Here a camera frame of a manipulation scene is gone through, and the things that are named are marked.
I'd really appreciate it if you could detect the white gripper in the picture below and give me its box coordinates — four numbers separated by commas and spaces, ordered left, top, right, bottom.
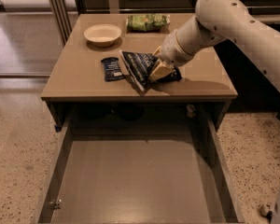
148, 30, 193, 82

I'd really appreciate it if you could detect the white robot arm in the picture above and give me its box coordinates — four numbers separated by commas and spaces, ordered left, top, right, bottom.
148, 0, 280, 92

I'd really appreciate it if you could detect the open grey top drawer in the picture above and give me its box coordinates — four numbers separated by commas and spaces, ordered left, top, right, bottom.
33, 109, 245, 224

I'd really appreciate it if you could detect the metal railing frame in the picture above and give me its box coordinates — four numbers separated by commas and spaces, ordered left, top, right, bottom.
44, 0, 280, 45

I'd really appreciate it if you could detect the blue Kettle chip bag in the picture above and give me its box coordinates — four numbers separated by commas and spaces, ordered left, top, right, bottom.
119, 50, 182, 91

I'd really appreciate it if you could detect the robot base wheel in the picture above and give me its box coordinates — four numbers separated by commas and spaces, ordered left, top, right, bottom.
259, 204, 273, 219

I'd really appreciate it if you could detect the white paper bowl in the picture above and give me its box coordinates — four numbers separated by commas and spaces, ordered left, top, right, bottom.
84, 24, 121, 47

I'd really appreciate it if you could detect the green chip bag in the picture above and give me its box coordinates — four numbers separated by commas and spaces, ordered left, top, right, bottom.
126, 14, 170, 32

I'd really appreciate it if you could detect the grey cabinet with counter top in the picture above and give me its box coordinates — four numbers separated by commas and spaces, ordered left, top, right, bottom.
41, 14, 237, 126

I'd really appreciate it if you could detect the small dark blue snack packet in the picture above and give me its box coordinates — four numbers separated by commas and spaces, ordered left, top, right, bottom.
101, 57, 125, 81

